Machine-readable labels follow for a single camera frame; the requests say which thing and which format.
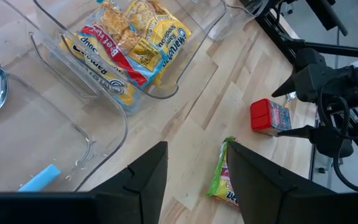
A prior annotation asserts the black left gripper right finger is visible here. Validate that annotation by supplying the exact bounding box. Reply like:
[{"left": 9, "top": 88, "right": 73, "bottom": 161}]
[{"left": 227, "top": 141, "right": 358, "bottom": 224}]

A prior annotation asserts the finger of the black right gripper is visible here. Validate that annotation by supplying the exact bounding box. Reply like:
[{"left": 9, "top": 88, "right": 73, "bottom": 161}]
[
  {"left": 271, "top": 70, "right": 306, "bottom": 98},
  {"left": 277, "top": 124, "right": 316, "bottom": 139}
]

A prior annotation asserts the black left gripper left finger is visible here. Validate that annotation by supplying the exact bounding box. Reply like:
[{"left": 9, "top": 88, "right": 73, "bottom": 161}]
[{"left": 0, "top": 141, "right": 169, "bottom": 224}]

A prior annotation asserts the spice tin with red lid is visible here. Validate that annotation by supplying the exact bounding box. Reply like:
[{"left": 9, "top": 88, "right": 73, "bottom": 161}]
[{"left": 249, "top": 98, "right": 293, "bottom": 137}]

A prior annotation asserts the green-edged ramen pack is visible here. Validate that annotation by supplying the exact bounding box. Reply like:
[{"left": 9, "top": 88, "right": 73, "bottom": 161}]
[{"left": 206, "top": 136, "right": 239, "bottom": 208}]

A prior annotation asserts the spoon with light-blue handle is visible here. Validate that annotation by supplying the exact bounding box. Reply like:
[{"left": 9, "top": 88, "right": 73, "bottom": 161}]
[{"left": 17, "top": 164, "right": 62, "bottom": 192}]

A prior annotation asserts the yellow chicken ramen pack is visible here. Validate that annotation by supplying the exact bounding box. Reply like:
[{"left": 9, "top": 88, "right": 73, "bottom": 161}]
[{"left": 96, "top": 0, "right": 193, "bottom": 88}]

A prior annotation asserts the beef flavor ramen pack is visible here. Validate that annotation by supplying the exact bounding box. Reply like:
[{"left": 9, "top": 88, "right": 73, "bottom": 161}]
[{"left": 59, "top": 24, "right": 167, "bottom": 114}]

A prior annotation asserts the clear plastic bin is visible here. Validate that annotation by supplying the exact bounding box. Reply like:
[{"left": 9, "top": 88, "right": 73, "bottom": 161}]
[
  {"left": 0, "top": 0, "right": 129, "bottom": 192},
  {"left": 208, "top": 0, "right": 272, "bottom": 43},
  {"left": 31, "top": 0, "right": 228, "bottom": 115}
]

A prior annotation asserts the spoon with wooden handle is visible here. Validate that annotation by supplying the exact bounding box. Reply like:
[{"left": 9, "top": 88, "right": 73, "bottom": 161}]
[{"left": 285, "top": 91, "right": 298, "bottom": 109}]

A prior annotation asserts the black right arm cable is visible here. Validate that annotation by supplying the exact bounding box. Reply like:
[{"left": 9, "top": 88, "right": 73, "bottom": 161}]
[{"left": 318, "top": 77, "right": 358, "bottom": 193}]

